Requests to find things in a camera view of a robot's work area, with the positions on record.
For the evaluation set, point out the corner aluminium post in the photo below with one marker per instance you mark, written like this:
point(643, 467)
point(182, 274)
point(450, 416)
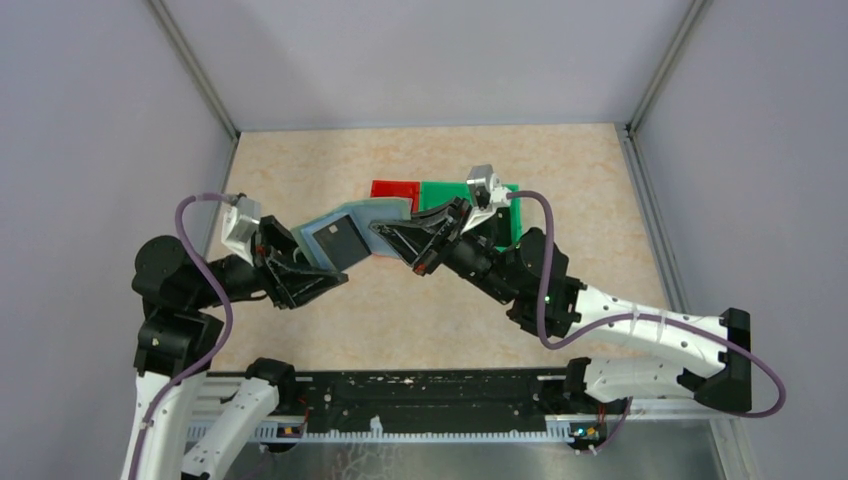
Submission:
point(192, 66)
point(694, 14)

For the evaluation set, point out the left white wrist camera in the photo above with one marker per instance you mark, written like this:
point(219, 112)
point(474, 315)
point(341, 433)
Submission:
point(239, 225)

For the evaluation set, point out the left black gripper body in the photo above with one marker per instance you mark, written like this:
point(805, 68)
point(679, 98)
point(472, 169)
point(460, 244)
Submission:
point(261, 252)

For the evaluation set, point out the right green plastic bin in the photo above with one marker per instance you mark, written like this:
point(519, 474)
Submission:
point(504, 227)

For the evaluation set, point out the grey-green card holder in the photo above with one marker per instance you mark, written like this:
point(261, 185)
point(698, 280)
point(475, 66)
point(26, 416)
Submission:
point(361, 211)

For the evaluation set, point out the red plastic bin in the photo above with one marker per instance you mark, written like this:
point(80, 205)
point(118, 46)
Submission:
point(395, 189)

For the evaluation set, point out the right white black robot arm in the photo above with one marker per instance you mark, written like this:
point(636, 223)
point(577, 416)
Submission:
point(705, 358)

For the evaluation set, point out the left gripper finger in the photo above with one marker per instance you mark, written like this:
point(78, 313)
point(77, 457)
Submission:
point(275, 237)
point(297, 284)

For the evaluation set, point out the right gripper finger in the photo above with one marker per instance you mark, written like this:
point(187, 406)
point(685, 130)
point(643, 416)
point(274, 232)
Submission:
point(399, 235)
point(447, 212)

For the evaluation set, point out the right side aluminium rail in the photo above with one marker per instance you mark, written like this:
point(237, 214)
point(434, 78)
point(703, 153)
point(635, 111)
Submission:
point(660, 244)

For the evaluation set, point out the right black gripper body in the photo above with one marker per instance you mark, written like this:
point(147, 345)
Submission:
point(437, 252)

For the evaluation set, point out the right corner aluminium post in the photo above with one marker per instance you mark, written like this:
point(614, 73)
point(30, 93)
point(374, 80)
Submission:
point(694, 14)

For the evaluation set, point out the green plastic bin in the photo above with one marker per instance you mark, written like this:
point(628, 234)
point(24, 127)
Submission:
point(504, 227)
point(435, 194)

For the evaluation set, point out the aluminium frame rail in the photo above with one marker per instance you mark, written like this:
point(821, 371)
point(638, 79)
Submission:
point(662, 414)

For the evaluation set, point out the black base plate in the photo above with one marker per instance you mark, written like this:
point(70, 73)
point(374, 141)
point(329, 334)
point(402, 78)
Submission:
point(430, 401)

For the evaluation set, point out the middle green plastic bin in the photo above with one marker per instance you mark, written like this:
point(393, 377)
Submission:
point(435, 194)

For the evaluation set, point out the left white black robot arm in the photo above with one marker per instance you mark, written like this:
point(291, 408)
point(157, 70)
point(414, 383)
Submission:
point(187, 303)

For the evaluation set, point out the left corner aluminium post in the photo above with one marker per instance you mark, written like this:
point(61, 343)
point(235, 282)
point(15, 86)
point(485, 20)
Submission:
point(192, 66)

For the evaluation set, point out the white toothed cable duct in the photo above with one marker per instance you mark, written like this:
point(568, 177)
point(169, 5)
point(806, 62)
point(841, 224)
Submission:
point(271, 432)

